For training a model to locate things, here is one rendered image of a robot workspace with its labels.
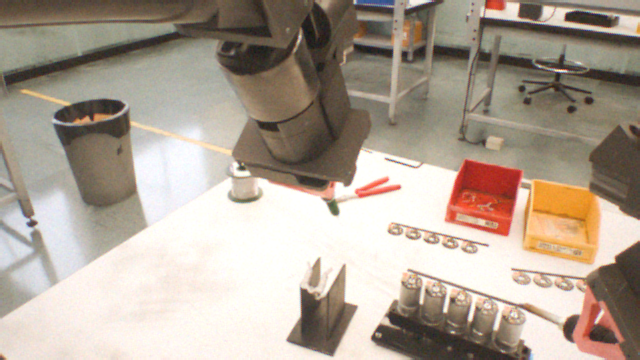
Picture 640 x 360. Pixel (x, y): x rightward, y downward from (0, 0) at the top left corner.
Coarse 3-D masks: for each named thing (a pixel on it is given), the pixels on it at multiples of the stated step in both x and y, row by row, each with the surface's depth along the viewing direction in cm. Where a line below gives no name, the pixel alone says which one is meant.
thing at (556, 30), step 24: (504, 0) 236; (480, 24) 250; (504, 24) 241; (528, 24) 234; (552, 24) 230; (576, 24) 232; (624, 24) 238; (600, 48) 224; (624, 48) 218; (480, 96) 305; (480, 120) 273; (504, 120) 268
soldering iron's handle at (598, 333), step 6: (570, 318) 37; (576, 318) 37; (564, 324) 37; (570, 324) 37; (576, 324) 37; (594, 324) 35; (564, 330) 37; (570, 330) 37; (594, 330) 35; (600, 330) 34; (606, 330) 34; (612, 330) 34; (564, 336) 37; (570, 336) 37; (594, 336) 34; (600, 336) 34; (606, 336) 34; (612, 336) 33; (570, 342) 37; (606, 342) 33; (612, 342) 33; (618, 342) 32
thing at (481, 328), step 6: (486, 306) 48; (474, 312) 49; (474, 318) 49; (480, 318) 48; (486, 318) 47; (492, 318) 47; (474, 324) 49; (480, 324) 48; (486, 324) 48; (492, 324) 48; (474, 330) 49; (480, 330) 48; (486, 330) 48; (492, 330) 49; (474, 336) 49; (480, 336) 49; (486, 336) 49; (480, 342) 49; (486, 342) 49
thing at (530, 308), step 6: (522, 306) 44; (528, 306) 43; (534, 306) 43; (528, 312) 43; (534, 312) 42; (540, 312) 41; (546, 312) 41; (546, 318) 40; (552, 318) 40; (558, 318) 39; (564, 318) 38; (558, 324) 39
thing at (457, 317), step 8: (448, 304) 50; (448, 312) 50; (456, 312) 49; (464, 312) 49; (448, 320) 50; (456, 320) 49; (464, 320) 49; (448, 328) 50; (456, 328) 50; (464, 328) 50
